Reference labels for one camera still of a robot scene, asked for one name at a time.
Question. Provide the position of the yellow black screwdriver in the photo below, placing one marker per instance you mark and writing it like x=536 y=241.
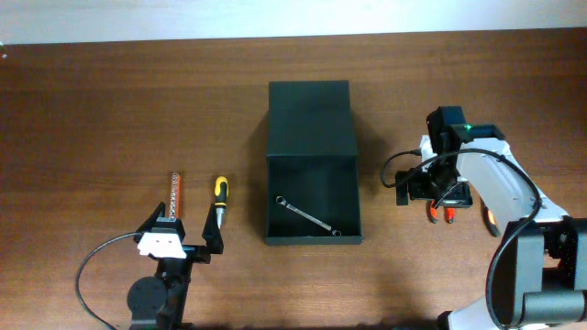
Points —
x=221 y=194

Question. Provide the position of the silver ring wrench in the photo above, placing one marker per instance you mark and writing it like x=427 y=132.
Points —
x=281 y=201

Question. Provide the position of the orange bit holder strip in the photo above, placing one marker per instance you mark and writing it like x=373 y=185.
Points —
x=175 y=192

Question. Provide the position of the black open box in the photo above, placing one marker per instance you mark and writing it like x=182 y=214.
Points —
x=312 y=160

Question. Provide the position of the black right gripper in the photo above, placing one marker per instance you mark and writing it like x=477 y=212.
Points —
x=457 y=196

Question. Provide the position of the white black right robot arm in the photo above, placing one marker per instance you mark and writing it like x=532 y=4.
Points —
x=537 y=275

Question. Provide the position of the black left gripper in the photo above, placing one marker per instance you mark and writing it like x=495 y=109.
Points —
x=202 y=252

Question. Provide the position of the orange black long-nose pliers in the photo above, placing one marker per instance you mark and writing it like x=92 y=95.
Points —
x=489 y=221

